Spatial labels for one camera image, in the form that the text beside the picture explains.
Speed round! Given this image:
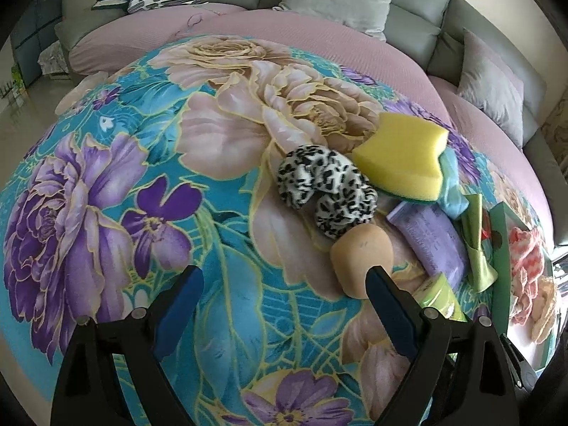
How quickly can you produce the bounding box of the green microfiber cloth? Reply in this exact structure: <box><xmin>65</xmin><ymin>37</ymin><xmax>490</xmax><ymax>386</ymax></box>
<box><xmin>459</xmin><ymin>193</ymin><xmax>498</xmax><ymax>293</ymax></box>

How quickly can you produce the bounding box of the peach makeup sponge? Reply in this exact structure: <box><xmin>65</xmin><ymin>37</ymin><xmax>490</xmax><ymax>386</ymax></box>
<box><xmin>330</xmin><ymin>223</ymin><xmax>394</xmax><ymax>300</ymax></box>

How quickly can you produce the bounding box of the pink white fuzzy sock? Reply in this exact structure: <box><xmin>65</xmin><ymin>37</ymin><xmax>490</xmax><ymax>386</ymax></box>
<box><xmin>508</xmin><ymin>227</ymin><xmax>545</xmax><ymax>326</ymax></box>

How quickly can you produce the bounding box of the light blue face mask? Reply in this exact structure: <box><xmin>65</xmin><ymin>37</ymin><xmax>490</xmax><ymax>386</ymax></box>
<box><xmin>437</xmin><ymin>147</ymin><xmax>469</xmax><ymax>220</ymax></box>

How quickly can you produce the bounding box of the leopard print scrunchie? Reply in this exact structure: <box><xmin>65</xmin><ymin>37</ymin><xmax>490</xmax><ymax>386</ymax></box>
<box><xmin>276</xmin><ymin>144</ymin><xmax>378</xmax><ymax>240</ymax></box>

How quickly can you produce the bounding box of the yellow green sponge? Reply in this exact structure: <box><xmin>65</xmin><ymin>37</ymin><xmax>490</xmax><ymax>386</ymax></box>
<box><xmin>351</xmin><ymin>111</ymin><xmax>449</xmax><ymax>203</ymax></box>

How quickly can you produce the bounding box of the cream lace scrunchie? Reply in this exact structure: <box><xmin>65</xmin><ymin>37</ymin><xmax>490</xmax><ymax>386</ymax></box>
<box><xmin>530</xmin><ymin>276</ymin><xmax>557</xmax><ymax>344</ymax></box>

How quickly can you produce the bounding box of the red tape roll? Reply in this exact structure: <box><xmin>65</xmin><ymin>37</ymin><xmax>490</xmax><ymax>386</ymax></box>
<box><xmin>481</xmin><ymin>212</ymin><xmax>492</xmax><ymax>241</ymax></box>

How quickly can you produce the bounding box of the small green yellow packet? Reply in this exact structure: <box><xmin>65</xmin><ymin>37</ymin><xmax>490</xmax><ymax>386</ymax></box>
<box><xmin>412</xmin><ymin>274</ymin><xmax>467</xmax><ymax>322</ymax></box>

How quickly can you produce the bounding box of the teal shallow box tray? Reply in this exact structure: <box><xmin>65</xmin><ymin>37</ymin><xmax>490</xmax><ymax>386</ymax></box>
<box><xmin>489</xmin><ymin>202</ymin><xmax>558</xmax><ymax>371</ymax></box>

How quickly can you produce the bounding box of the floral blue blanket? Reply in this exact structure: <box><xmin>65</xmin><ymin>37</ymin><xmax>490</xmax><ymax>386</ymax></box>
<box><xmin>0</xmin><ymin>34</ymin><xmax>556</xmax><ymax>426</ymax></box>

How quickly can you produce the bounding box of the right grey purple cushion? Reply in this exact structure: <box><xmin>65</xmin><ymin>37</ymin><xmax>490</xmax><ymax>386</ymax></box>
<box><xmin>457</xmin><ymin>29</ymin><xmax>524</xmax><ymax>148</ymax></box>

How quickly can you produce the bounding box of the grey sofa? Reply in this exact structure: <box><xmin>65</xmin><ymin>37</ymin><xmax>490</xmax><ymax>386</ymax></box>
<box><xmin>55</xmin><ymin>0</ymin><xmax>567</xmax><ymax>248</ymax></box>

